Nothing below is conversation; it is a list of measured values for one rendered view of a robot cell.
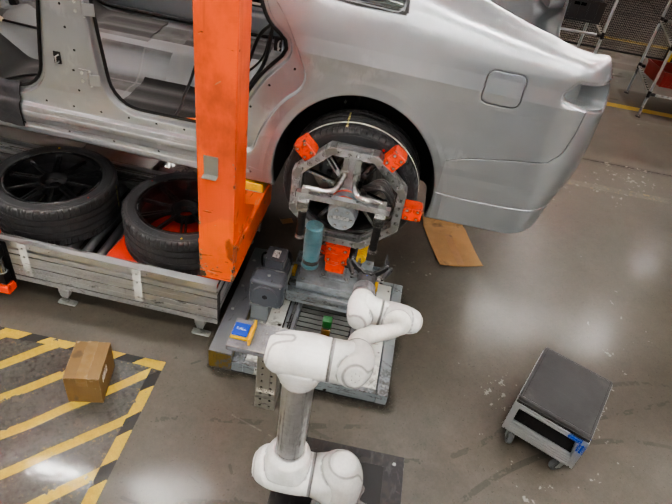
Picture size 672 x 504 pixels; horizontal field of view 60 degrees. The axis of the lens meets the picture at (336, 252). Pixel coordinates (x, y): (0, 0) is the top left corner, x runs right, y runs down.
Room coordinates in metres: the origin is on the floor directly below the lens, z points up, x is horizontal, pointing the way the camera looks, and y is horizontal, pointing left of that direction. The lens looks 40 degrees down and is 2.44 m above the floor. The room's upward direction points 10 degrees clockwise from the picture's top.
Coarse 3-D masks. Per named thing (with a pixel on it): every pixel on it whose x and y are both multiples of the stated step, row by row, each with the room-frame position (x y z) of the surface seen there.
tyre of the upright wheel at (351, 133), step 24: (336, 120) 2.47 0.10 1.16; (360, 120) 2.46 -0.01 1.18; (384, 120) 2.54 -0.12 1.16; (360, 144) 2.36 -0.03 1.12; (384, 144) 2.35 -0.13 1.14; (408, 144) 2.49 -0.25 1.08; (288, 168) 2.38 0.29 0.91; (408, 168) 2.34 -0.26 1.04; (288, 192) 2.38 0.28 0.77; (408, 192) 2.34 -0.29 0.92
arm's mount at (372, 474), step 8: (368, 464) 1.27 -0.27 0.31; (368, 472) 1.23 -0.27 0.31; (376, 472) 1.24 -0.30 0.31; (368, 480) 1.20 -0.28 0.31; (376, 480) 1.20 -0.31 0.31; (368, 488) 1.17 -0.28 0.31; (376, 488) 1.17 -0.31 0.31; (296, 496) 1.09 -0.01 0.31; (368, 496) 1.13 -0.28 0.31; (376, 496) 1.14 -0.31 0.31
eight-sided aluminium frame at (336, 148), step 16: (336, 144) 2.31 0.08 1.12; (320, 160) 2.28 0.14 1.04; (368, 160) 2.27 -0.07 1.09; (384, 176) 2.26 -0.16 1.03; (400, 192) 2.26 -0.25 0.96; (400, 208) 2.26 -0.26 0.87; (384, 224) 2.31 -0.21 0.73; (336, 240) 2.28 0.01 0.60; (352, 240) 2.28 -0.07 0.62; (368, 240) 2.27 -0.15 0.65
